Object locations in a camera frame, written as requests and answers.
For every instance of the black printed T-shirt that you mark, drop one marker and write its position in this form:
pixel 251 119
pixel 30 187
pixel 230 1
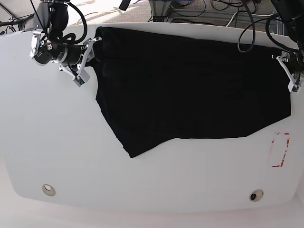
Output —
pixel 153 88

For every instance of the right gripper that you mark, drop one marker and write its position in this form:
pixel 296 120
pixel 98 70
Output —
pixel 71 59

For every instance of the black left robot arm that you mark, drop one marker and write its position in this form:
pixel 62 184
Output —
pixel 291 14

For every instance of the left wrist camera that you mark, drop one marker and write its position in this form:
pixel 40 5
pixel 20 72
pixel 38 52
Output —
pixel 292 87

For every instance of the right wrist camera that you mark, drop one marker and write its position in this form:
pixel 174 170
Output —
pixel 81 79

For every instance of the left table grommet hole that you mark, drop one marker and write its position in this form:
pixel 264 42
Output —
pixel 48 190

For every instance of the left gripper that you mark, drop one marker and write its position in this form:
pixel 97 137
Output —
pixel 293 65

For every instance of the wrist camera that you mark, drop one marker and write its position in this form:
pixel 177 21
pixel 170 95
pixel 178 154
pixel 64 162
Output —
pixel 292 87
pixel 81 79

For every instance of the right table grommet hole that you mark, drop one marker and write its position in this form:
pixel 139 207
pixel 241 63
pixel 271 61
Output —
pixel 256 195

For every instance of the table grommet hole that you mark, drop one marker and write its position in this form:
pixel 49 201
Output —
pixel 256 195
pixel 48 190

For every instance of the red tape rectangle marking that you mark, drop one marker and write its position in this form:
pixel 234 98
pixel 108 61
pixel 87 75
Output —
pixel 279 147

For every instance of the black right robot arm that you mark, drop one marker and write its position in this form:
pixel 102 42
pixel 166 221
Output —
pixel 51 17

